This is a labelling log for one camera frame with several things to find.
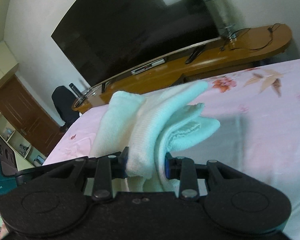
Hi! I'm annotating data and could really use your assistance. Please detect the white knit sweater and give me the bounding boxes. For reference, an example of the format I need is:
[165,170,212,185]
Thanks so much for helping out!
[89,81,220,192]

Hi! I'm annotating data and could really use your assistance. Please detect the white shelf unit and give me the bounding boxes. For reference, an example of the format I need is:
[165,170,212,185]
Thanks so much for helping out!
[0,111,46,170]

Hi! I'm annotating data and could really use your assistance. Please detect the brown wooden door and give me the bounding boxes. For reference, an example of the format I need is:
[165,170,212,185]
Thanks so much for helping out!
[0,75,63,157]

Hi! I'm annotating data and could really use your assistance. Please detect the black office chair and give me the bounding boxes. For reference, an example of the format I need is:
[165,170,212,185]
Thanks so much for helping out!
[51,86,79,132]

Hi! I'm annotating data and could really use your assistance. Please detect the pink floral bed sheet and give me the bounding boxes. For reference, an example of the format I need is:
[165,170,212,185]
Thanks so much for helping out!
[45,60,300,239]

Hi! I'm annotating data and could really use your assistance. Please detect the silver set-top box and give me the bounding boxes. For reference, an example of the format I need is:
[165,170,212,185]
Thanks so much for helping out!
[131,58,166,75]

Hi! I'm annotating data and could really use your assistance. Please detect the wooden TV console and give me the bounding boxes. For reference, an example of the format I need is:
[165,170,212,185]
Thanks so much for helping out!
[71,23,293,114]

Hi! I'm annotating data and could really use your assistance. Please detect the large black television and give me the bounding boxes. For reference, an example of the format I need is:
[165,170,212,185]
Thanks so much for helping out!
[52,0,219,86]

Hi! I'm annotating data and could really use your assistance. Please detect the black cable on console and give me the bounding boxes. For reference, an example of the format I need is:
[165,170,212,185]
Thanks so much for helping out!
[219,23,282,52]

